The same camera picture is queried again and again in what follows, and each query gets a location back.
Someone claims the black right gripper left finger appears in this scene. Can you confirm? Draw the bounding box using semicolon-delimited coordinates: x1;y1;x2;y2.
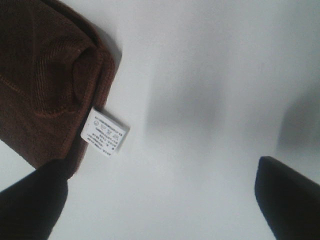
0;159;68;240

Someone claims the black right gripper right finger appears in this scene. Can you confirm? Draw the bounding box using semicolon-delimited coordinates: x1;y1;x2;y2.
254;156;320;240

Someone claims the brown towel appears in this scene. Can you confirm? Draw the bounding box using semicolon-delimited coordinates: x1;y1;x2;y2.
0;0;115;176

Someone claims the white towel care label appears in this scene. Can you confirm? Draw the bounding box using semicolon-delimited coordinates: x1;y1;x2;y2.
80;107;130;158

